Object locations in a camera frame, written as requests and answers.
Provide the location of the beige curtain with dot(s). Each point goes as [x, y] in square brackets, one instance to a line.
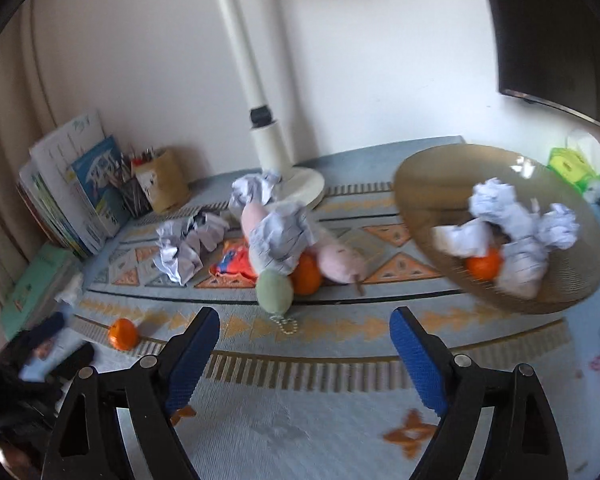
[5, 160]

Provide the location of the shallow brown woven basket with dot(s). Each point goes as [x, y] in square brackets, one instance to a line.
[430, 185]

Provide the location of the patterned blue table mat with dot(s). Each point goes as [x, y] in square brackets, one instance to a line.
[300, 410]

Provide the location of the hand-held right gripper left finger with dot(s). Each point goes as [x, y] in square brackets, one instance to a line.
[192, 360]

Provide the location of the bunch of pencils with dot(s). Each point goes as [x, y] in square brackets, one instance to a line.
[127, 165]

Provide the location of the orange fruit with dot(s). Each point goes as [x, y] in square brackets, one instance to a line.
[307, 276]
[485, 266]
[123, 334]

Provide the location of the stack of books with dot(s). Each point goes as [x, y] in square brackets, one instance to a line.
[65, 140]

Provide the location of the pink plush toy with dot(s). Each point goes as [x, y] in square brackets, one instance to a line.
[337, 260]

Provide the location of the light green tissue box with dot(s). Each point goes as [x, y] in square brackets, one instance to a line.
[35, 280]

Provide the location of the row of thin books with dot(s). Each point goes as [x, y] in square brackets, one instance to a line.
[45, 210]

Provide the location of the red cartoon print cloth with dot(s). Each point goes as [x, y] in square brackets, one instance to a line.
[232, 265]

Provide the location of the bunch of red-capped pens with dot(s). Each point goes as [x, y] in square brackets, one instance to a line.
[145, 155]

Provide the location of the brown cardboard container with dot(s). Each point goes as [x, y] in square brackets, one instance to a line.
[165, 182]

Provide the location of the black monitor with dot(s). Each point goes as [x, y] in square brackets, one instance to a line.
[555, 35]

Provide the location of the white lamp stand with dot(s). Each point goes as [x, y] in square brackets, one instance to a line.
[240, 50]

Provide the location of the white paper ball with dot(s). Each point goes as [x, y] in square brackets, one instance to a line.
[460, 240]
[280, 235]
[525, 267]
[495, 205]
[560, 225]
[210, 230]
[180, 257]
[252, 187]

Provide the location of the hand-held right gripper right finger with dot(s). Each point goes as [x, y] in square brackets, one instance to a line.
[420, 360]

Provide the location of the bright green tissue pack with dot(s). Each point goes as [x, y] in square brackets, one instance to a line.
[570, 162]

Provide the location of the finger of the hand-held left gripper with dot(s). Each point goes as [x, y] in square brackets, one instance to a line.
[50, 327]

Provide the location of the black mesh pen holder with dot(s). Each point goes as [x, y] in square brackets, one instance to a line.
[135, 200]

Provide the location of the blue picture book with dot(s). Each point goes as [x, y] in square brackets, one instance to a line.
[100, 180]

